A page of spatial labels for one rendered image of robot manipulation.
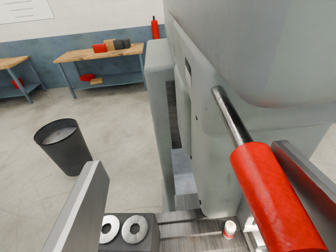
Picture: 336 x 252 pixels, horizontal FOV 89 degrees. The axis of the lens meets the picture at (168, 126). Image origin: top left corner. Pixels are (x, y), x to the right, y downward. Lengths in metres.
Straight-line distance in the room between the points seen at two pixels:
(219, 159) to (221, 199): 0.13
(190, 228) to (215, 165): 0.59
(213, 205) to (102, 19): 4.46
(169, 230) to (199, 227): 0.13
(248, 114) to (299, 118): 0.06
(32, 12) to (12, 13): 0.42
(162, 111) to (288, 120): 0.59
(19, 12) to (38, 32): 0.43
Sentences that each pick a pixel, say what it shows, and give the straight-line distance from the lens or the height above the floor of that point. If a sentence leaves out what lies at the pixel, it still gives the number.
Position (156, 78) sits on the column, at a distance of 0.70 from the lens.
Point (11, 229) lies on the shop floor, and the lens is 2.62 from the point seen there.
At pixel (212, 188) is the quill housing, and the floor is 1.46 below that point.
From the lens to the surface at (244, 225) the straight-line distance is 0.46.
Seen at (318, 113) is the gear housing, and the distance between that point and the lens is 0.26.
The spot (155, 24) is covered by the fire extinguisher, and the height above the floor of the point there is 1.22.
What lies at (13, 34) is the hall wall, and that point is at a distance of 5.51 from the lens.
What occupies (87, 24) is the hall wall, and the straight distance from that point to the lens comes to 4.74.
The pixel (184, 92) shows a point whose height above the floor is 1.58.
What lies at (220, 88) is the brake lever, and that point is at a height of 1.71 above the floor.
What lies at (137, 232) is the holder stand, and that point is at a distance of 0.70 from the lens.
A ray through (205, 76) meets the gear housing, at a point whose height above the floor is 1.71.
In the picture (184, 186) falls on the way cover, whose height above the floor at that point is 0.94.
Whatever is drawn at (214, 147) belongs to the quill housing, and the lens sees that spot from 0.29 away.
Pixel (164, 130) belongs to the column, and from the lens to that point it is 0.84.
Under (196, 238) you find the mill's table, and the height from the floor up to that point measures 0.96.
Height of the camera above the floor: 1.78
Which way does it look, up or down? 38 degrees down
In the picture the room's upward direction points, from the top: 6 degrees counter-clockwise
